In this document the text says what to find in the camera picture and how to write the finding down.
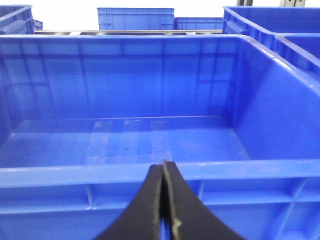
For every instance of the blue plastic bin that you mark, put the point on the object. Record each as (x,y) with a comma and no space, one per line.
(82,119)
(18,19)

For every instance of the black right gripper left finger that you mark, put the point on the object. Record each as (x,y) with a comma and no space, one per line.
(141,218)

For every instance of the blue crate far centre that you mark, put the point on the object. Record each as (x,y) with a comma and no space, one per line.
(125,18)

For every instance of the blue bin far right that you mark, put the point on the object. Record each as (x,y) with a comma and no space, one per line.
(301,50)

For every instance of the blue bin behind right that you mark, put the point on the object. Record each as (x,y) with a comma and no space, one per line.
(263,23)

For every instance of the blue crate far low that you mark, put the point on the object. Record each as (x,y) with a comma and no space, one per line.
(198,23)

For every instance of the blue plastic bin left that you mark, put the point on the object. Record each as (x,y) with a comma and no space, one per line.
(18,19)

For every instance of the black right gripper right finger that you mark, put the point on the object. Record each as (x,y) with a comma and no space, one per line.
(189,218)

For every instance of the blue plastic bin right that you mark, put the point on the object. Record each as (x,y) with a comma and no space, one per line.
(82,119)

